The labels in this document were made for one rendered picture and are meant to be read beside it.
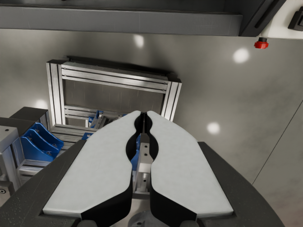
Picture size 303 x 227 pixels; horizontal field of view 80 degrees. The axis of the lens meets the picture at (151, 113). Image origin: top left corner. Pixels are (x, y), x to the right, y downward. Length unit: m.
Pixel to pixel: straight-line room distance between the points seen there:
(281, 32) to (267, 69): 1.21
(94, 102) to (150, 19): 0.98
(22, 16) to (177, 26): 0.30
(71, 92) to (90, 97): 0.13
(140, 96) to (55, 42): 0.70
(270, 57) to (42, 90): 1.74
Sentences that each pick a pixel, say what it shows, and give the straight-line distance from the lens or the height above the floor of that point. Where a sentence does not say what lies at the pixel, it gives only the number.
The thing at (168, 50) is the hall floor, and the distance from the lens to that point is 1.38.
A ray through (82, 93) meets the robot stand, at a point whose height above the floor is 0.21.
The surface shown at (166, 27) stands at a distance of 0.41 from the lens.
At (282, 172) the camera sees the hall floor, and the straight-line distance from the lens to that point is 2.41.
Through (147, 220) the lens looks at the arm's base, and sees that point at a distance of 0.55.
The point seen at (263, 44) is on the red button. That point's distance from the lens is 0.63.
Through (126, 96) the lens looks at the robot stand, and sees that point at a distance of 1.25.
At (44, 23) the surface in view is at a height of 0.95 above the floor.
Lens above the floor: 1.36
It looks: 62 degrees down
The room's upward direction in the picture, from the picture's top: 178 degrees clockwise
